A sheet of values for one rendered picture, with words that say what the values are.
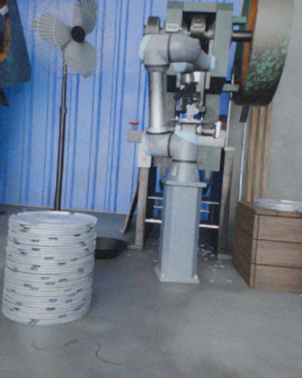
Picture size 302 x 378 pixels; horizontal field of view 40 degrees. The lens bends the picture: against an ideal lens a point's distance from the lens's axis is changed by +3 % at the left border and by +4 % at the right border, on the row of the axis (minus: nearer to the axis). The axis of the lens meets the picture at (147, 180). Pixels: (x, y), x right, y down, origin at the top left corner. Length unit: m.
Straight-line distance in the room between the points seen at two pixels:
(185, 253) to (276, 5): 1.36
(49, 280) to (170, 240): 0.67
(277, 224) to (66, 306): 0.99
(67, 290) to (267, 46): 1.62
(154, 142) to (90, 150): 2.00
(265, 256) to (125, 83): 2.40
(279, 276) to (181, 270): 0.43
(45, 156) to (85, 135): 0.43
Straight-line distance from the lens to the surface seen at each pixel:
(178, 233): 1.84
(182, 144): 1.84
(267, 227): 1.90
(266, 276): 1.94
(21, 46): 3.41
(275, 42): 2.38
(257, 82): 2.45
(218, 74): 2.57
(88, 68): 2.91
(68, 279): 1.37
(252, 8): 3.02
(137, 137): 2.39
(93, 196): 3.84
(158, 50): 1.82
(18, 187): 4.06
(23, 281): 1.39
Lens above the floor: 0.54
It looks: 3 degrees down
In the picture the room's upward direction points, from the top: 4 degrees clockwise
